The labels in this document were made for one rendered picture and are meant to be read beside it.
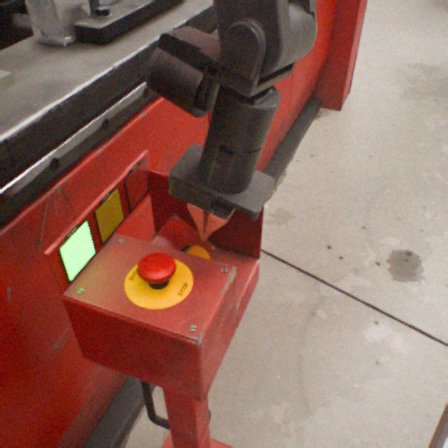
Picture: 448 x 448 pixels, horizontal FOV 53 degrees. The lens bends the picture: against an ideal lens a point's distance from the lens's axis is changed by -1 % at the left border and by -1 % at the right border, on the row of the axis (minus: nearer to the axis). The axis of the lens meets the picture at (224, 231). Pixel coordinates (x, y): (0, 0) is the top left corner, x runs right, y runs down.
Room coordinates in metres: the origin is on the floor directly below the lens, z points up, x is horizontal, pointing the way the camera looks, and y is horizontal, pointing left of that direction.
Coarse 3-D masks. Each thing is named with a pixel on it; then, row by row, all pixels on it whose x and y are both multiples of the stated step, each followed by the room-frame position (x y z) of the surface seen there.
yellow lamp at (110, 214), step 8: (112, 200) 0.40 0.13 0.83; (120, 200) 0.42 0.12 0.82; (104, 208) 0.39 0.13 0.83; (112, 208) 0.40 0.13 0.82; (120, 208) 0.41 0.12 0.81; (104, 216) 0.39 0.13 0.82; (112, 216) 0.40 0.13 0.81; (120, 216) 0.41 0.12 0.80; (104, 224) 0.38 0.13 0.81; (112, 224) 0.40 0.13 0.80; (104, 232) 0.38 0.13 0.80; (104, 240) 0.38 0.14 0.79
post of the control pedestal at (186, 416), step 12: (168, 396) 0.35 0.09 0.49; (180, 396) 0.34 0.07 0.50; (168, 408) 0.35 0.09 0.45; (180, 408) 0.34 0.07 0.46; (192, 408) 0.34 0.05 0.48; (204, 408) 0.37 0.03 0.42; (180, 420) 0.35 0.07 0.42; (192, 420) 0.34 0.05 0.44; (204, 420) 0.37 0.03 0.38; (180, 432) 0.35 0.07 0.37; (192, 432) 0.34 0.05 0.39; (204, 432) 0.36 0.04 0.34; (180, 444) 0.35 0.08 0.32; (192, 444) 0.34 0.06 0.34; (204, 444) 0.36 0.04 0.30
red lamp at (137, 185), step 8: (136, 168) 0.46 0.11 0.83; (144, 168) 0.47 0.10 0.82; (136, 176) 0.45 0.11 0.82; (144, 176) 0.47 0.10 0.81; (128, 184) 0.44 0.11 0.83; (136, 184) 0.45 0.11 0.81; (144, 184) 0.47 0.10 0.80; (128, 192) 0.43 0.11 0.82; (136, 192) 0.45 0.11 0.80; (144, 192) 0.47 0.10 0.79; (136, 200) 0.45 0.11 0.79
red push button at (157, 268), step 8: (144, 256) 0.34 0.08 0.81; (152, 256) 0.33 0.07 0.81; (160, 256) 0.33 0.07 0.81; (168, 256) 0.33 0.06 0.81; (144, 264) 0.32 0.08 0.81; (152, 264) 0.32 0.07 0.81; (160, 264) 0.32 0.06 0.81; (168, 264) 0.32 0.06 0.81; (144, 272) 0.31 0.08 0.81; (152, 272) 0.31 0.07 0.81; (160, 272) 0.31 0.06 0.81; (168, 272) 0.31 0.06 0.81; (144, 280) 0.31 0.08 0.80; (152, 280) 0.30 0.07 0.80; (160, 280) 0.30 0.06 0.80; (168, 280) 0.32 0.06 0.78; (160, 288) 0.31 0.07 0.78
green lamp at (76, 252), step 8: (80, 232) 0.35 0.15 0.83; (88, 232) 0.36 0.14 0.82; (72, 240) 0.33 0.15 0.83; (80, 240) 0.34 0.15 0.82; (88, 240) 0.35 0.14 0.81; (64, 248) 0.32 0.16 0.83; (72, 248) 0.33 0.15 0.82; (80, 248) 0.34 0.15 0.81; (88, 248) 0.35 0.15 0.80; (64, 256) 0.32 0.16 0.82; (72, 256) 0.33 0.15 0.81; (80, 256) 0.34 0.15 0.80; (88, 256) 0.35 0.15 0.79; (72, 264) 0.33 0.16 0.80; (80, 264) 0.34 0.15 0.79; (72, 272) 0.32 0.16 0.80
